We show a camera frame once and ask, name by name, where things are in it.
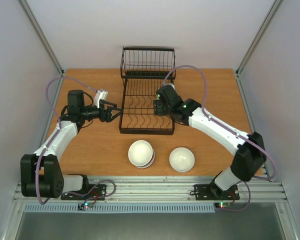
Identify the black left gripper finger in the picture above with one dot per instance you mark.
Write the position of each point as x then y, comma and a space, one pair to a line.
103, 102
113, 113

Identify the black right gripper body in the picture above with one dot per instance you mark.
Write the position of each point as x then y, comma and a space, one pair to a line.
159, 107

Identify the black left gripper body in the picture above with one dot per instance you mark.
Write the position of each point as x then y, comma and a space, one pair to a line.
102, 116

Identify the orange bowl white inside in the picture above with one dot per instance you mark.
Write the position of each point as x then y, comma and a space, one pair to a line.
141, 154

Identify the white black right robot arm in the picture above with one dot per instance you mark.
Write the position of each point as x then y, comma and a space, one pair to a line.
248, 150

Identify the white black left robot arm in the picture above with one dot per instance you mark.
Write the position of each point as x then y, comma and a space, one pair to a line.
40, 172

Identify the left green circuit board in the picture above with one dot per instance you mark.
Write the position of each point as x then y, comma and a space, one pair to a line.
84, 206

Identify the green circuit board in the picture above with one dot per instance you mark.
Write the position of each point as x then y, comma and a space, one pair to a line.
84, 206
223, 204

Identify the right green circuit board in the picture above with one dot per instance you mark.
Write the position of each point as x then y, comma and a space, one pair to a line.
223, 204

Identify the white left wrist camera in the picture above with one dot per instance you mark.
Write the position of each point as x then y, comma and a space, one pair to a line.
101, 94

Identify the black wire dish rack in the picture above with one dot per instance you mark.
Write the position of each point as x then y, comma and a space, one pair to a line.
143, 70

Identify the aluminium rail frame front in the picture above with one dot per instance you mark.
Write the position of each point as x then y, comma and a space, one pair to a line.
170, 189

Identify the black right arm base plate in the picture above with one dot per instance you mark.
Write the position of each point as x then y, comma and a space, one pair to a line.
206, 192

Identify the grey slotted cable duct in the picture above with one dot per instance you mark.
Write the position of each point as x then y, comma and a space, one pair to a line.
121, 208

